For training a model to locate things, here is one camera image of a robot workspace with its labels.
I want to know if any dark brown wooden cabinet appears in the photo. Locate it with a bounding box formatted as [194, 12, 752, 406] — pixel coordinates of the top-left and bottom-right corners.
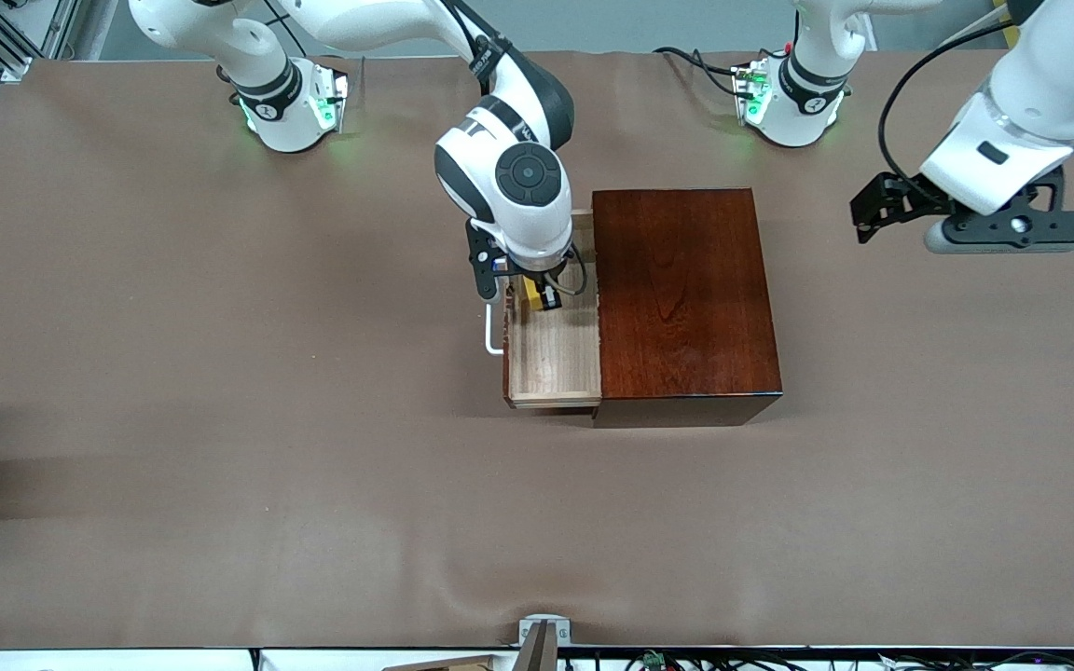
[590, 187, 785, 430]

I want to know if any large table cover mat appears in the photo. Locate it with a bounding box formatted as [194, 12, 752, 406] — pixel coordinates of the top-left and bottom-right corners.
[0, 51, 1074, 650]

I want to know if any light wooden board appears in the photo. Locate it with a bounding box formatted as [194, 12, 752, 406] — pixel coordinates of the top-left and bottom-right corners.
[383, 655, 498, 671]

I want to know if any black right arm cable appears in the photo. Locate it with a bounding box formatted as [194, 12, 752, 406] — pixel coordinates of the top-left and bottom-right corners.
[439, 0, 587, 299]

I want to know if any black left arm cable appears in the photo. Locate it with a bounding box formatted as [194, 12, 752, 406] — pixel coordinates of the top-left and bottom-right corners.
[877, 19, 1023, 201]

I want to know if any metal arm base bracket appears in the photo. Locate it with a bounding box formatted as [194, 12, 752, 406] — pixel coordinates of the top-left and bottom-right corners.
[731, 62, 771, 127]
[311, 58, 351, 133]

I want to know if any black arm base cable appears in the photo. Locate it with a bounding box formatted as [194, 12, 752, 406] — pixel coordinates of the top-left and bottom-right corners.
[654, 47, 745, 80]

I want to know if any grey metal clamp bracket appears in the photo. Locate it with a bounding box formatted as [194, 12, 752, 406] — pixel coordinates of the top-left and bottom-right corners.
[518, 614, 572, 649]

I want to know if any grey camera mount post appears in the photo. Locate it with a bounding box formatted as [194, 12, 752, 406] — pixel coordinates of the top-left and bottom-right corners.
[511, 621, 558, 671]

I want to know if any black cable bundle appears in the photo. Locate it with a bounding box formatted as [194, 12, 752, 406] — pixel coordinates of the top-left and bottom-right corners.
[565, 650, 1074, 671]

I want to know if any aluminium frame profile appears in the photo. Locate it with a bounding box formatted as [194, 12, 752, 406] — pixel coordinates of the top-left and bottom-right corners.
[0, 0, 81, 83]

